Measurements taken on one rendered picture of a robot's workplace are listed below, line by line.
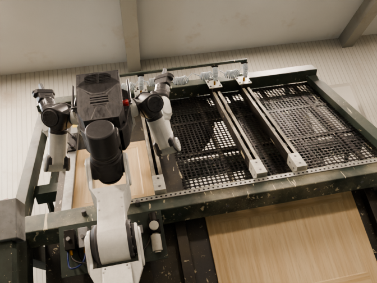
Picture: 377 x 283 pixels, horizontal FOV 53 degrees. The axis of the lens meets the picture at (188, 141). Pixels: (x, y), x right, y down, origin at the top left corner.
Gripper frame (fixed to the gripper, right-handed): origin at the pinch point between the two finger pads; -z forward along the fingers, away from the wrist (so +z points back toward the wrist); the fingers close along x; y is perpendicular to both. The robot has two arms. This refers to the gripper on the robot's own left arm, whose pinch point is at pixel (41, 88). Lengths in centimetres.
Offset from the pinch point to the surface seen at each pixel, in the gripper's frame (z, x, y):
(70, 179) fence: 49, 9, -22
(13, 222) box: 76, -33, -4
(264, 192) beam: 107, 75, 40
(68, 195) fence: 60, 2, -19
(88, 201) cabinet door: 68, 10, -14
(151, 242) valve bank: 106, 19, 10
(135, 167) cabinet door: 55, 42, -6
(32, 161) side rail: 23.4, -1.0, -39.4
